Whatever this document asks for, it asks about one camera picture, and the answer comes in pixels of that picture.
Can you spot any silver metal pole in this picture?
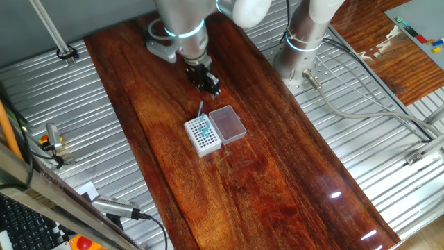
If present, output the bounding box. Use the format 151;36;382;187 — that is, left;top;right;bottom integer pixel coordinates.
29;0;76;67

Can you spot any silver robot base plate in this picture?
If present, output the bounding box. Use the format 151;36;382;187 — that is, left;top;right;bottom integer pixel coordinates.
262;36;336;97

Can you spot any black white marker sheet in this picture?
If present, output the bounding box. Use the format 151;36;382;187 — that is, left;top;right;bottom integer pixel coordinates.
51;180;101;250

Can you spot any grey board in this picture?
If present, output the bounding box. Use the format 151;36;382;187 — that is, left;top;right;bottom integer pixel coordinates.
384;0;444;70

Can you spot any ribbed silver camera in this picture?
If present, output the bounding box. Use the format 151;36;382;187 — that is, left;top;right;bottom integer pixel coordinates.
91;194;142;221

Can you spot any aluminium profile bracket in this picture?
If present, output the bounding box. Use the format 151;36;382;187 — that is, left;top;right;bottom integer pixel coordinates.
404;137;444;166

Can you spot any clear plastic box lid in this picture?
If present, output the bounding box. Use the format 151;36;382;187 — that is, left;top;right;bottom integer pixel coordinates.
208;105;248;146

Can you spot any black pole clamp ring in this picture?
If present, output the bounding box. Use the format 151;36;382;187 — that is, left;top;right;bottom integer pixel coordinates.
56;44;80;60

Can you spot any thick grey base cable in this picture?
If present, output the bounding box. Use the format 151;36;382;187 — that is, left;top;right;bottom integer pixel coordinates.
302;68;444;137

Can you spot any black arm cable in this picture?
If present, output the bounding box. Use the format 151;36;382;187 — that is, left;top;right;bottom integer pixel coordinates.
283;0;292;44

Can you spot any black camera cable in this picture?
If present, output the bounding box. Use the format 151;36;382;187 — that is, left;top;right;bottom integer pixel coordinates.
138;212;169;250

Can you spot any orange tube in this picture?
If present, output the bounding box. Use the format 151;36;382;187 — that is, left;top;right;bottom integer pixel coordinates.
0;100;24;161

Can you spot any grey metal clamp tool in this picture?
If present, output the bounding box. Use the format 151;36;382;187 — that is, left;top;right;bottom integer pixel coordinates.
46;123;64;151

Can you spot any shiny metal frame beam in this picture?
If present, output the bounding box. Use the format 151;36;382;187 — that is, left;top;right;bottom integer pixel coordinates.
0;137;142;250

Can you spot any white pipette tip holder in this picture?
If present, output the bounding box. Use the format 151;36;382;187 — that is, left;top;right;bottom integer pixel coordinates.
183;113;223;158

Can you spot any thin black cable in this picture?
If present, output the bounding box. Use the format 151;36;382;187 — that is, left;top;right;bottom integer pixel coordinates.
41;144;66;170

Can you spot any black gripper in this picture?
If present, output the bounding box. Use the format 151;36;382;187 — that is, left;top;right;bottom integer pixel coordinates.
185;64;222;101

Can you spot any black base cable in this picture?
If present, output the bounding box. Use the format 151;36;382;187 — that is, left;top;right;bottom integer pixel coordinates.
322;37;434;143

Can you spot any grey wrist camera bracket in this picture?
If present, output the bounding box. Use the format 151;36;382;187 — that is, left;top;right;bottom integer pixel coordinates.
144;37;178;65

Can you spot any black keyboard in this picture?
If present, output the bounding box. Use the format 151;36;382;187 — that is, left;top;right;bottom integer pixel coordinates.
0;194;76;250

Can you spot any red emergency stop button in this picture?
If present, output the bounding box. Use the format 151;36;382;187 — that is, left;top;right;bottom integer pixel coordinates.
68;234;108;250

